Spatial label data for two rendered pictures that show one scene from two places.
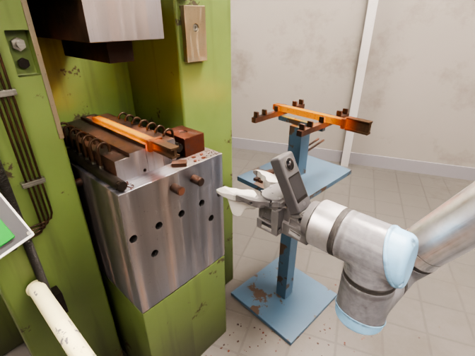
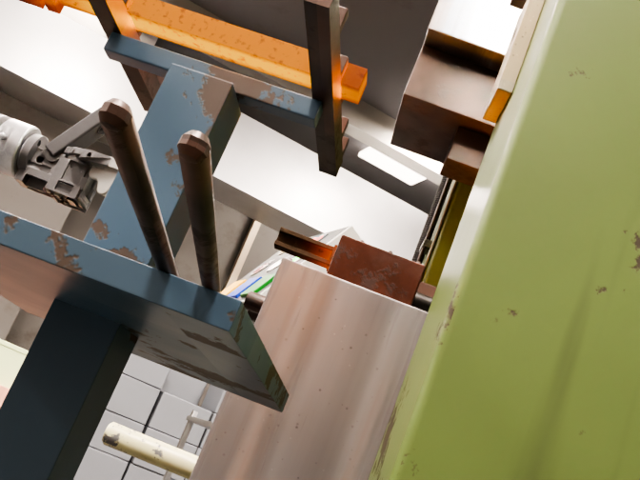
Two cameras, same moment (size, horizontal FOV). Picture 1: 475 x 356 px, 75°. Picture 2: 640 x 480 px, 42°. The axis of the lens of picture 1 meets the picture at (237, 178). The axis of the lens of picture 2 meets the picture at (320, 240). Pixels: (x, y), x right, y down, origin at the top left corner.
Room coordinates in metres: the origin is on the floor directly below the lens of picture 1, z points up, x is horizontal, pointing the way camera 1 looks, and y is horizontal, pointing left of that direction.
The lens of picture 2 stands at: (1.82, -0.56, 0.65)
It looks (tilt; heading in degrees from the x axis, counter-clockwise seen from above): 16 degrees up; 143
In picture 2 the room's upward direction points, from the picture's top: 22 degrees clockwise
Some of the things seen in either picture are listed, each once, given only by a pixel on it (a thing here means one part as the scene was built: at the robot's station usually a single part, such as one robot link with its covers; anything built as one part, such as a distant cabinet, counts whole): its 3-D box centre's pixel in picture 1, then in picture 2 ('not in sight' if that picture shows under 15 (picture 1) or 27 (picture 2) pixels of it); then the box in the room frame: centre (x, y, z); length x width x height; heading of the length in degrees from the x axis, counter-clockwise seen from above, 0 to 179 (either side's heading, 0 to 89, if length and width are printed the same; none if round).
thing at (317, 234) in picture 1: (326, 224); (17, 149); (0.47, -0.17, 0.98); 0.10 x 0.05 x 0.09; 138
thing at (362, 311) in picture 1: (366, 293); not in sight; (0.41, -0.24, 0.86); 0.12 x 0.09 x 0.12; 131
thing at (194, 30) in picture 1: (194, 34); (515, 52); (1.14, 0.14, 1.27); 0.09 x 0.02 x 0.17; 138
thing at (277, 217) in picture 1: (288, 212); (62, 171); (0.52, -0.10, 0.97); 0.12 x 0.08 x 0.09; 48
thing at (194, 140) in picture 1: (183, 140); (372, 279); (0.99, 0.18, 0.95); 0.12 x 0.09 x 0.07; 48
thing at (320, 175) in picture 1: (295, 174); (103, 308); (1.17, -0.25, 0.73); 0.40 x 0.30 x 0.02; 134
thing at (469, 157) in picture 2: (95, 47); (535, 182); (1.00, 0.43, 1.24); 0.30 x 0.07 x 0.06; 48
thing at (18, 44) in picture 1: (21, 53); not in sight; (0.77, 0.51, 1.25); 0.03 x 0.03 x 0.07; 48
